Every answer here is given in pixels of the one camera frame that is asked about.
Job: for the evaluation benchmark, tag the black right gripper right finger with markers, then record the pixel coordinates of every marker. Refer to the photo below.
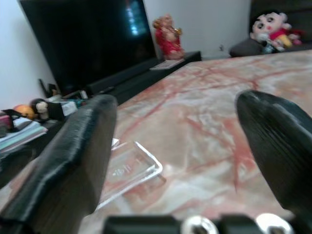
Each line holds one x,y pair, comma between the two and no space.
280,146

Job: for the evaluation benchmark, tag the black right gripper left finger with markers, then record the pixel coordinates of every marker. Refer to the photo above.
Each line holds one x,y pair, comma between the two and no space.
61,158

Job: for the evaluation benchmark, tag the clear plastic food container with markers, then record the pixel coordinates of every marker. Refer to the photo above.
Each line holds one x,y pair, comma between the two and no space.
136,165

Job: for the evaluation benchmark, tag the stack of papers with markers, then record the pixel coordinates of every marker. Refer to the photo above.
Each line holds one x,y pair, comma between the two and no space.
22,135

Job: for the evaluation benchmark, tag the black box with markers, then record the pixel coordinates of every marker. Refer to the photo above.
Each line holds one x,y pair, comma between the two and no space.
56,110

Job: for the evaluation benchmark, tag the brown monkey plush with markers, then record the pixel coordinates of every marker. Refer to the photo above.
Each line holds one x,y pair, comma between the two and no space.
40,108

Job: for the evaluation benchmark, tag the orange ball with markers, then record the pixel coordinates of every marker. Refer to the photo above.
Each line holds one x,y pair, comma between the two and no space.
24,111

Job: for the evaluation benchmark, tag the black soundbar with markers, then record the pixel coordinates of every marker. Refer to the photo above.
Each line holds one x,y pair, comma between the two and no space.
122,78

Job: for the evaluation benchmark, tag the dark sofa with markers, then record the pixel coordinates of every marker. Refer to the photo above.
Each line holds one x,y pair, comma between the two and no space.
246,47

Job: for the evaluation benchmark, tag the cartoon plush doll red shirt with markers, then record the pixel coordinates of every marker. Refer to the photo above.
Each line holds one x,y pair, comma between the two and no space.
279,30

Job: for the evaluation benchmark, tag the cartoon plush doll white face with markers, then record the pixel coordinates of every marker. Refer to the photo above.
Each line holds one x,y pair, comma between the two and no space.
259,27

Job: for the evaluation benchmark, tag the black flat television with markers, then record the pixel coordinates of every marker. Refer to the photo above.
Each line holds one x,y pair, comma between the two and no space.
92,41

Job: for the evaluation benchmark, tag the black television console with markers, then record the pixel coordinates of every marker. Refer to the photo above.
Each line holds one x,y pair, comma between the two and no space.
170,63

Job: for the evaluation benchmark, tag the white booklet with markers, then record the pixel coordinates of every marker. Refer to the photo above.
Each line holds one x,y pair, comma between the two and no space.
167,64

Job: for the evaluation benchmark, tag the red and gold figurine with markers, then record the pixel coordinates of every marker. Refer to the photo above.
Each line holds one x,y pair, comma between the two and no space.
169,39

